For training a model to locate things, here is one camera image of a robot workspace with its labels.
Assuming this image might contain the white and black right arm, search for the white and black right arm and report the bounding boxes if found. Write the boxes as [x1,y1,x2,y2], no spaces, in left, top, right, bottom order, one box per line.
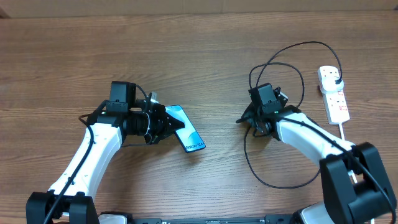
[237,83,397,223]

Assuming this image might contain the white power strip cord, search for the white power strip cord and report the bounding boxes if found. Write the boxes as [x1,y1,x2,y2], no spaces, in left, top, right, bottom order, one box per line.
[338,123,376,224]

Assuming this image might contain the white charger plug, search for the white charger plug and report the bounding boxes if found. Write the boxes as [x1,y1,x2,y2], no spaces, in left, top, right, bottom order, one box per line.
[320,77,345,94]

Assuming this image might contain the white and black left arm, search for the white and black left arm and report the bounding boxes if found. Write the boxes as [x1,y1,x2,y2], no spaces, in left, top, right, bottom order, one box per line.
[25,81,185,223]

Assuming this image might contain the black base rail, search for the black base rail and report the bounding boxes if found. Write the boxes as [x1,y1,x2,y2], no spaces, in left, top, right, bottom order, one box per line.
[98,211,299,224]

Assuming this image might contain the black charger cable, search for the black charger cable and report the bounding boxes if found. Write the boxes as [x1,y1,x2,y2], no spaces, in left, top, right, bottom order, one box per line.
[243,40,343,190]

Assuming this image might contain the blue screen smartphone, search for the blue screen smartphone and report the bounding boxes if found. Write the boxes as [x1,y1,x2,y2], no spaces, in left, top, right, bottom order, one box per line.
[165,105,206,153]

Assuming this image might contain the white power strip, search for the white power strip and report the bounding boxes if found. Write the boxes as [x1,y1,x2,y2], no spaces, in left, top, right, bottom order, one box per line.
[317,65,350,124]

